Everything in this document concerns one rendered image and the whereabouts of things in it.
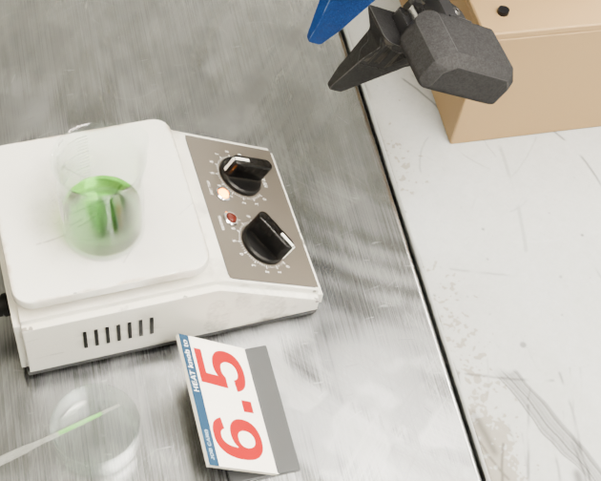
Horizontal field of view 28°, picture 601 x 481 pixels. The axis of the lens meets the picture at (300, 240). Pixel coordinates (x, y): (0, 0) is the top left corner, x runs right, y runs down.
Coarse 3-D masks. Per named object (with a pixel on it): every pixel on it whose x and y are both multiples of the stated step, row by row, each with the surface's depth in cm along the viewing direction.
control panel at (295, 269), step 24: (192, 144) 80; (216, 144) 82; (216, 168) 80; (216, 192) 79; (264, 192) 82; (216, 216) 77; (240, 216) 79; (288, 216) 82; (240, 240) 77; (240, 264) 76; (264, 264) 77; (288, 264) 79
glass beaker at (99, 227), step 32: (96, 128) 69; (128, 128) 69; (64, 160) 69; (96, 160) 71; (128, 160) 71; (64, 192) 67; (128, 192) 67; (64, 224) 70; (96, 224) 68; (128, 224) 70; (96, 256) 71
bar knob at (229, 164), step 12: (240, 156) 80; (228, 168) 80; (240, 168) 80; (252, 168) 80; (264, 168) 80; (228, 180) 80; (240, 180) 80; (252, 180) 81; (240, 192) 80; (252, 192) 80
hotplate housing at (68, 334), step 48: (240, 144) 84; (192, 192) 78; (0, 240) 75; (144, 288) 73; (192, 288) 74; (240, 288) 75; (288, 288) 78; (48, 336) 73; (96, 336) 74; (144, 336) 76; (192, 336) 78
